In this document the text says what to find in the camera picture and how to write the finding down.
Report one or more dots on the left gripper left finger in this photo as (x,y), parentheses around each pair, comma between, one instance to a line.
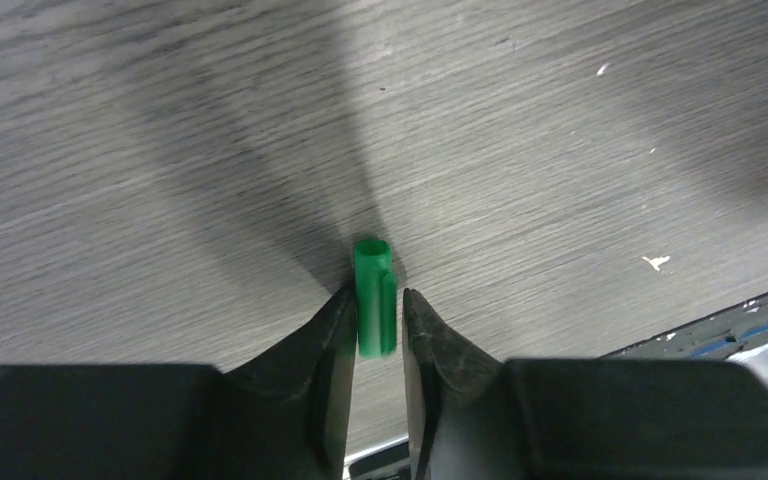
(281,415)

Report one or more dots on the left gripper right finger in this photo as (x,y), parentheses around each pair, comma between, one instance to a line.
(471,416)

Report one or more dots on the green marker cap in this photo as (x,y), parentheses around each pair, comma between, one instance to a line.
(376,288)

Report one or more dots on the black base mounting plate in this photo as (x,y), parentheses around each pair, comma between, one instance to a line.
(738,334)

